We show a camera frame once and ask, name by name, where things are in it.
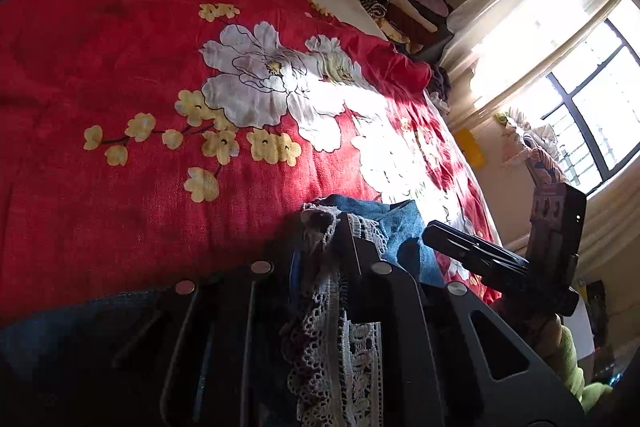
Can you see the pink patterned hanging cloth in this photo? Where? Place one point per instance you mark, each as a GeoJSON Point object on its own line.
{"type": "Point", "coordinates": [530, 142]}

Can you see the yellow paper bag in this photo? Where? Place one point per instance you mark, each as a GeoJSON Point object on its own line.
{"type": "Point", "coordinates": [470, 147]}

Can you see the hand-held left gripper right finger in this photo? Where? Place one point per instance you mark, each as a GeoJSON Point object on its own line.
{"type": "Point", "coordinates": [395, 332]}

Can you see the red floral blanket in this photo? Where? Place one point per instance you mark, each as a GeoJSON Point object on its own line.
{"type": "Point", "coordinates": [125, 72]}

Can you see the cream curtain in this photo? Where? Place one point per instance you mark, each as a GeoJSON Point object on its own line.
{"type": "Point", "coordinates": [510, 32]}

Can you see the person's right hand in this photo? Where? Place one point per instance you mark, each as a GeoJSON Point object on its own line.
{"type": "Point", "coordinates": [530, 324]}

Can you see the barred window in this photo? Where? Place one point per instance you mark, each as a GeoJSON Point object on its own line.
{"type": "Point", "coordinates": [600, 107]}

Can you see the person's right forearm green sleeve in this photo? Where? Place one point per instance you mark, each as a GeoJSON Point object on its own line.
{"type": "Point", "coordinates": [575, 367]}

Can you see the dark purple garment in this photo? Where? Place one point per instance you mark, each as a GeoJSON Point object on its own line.
{"type": "Point", "coordinates": [441, 87]}

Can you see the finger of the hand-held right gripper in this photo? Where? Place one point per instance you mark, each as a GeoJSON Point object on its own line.
{"type": "Point", "coordinates": [500, 282]}
{"type": "Point", "coordinates": [475, 244]}

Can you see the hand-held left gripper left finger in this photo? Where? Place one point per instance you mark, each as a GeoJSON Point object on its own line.
{"type": "Point", "coordinates": [225, 337]}

